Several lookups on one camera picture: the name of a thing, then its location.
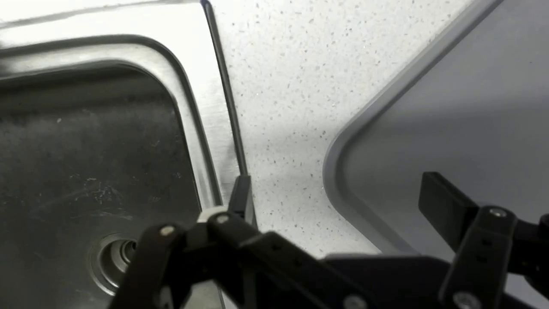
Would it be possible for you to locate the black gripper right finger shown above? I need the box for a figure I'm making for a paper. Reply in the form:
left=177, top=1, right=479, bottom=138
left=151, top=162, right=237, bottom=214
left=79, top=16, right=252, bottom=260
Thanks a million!
left=417, top=169, right=549, bottom=309

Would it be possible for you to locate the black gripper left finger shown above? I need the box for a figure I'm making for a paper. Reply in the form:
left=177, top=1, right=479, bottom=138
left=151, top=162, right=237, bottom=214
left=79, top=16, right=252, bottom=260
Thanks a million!
left=108, top=173, right=367, bottom=309

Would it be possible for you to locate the stainless steel double sink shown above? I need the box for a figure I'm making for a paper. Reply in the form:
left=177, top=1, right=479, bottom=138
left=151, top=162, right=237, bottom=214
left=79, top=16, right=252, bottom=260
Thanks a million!
left=0, top=0, right=250, bottom=309

